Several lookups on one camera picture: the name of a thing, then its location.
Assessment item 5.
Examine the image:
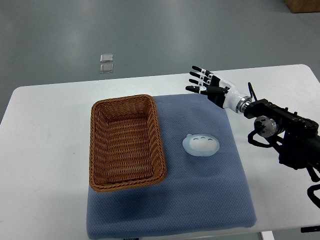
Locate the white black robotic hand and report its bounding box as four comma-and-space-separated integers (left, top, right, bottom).
185, 65, 253, 114

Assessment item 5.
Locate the blue plush toy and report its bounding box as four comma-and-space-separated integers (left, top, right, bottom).
182, 133, 220, 157

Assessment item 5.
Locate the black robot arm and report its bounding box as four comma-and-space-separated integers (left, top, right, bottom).
243, 83, 320, 183

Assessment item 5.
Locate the brown wicker basket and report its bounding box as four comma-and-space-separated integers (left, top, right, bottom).
89, 94, 167, 192

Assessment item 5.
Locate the blue quilted mat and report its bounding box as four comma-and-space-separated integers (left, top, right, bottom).
87, 94, 257, 240

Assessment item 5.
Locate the brown cardboard box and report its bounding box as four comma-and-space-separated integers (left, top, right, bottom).
285, 0, 320, 14

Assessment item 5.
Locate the upper metal floor plate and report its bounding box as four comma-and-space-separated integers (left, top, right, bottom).
100, 53, 113, 63

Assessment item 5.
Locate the white table leg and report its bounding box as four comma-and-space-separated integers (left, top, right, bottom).
260, 231, 275, 240

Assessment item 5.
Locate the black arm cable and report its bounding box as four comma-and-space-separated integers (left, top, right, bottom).
306, 184, 320, 208

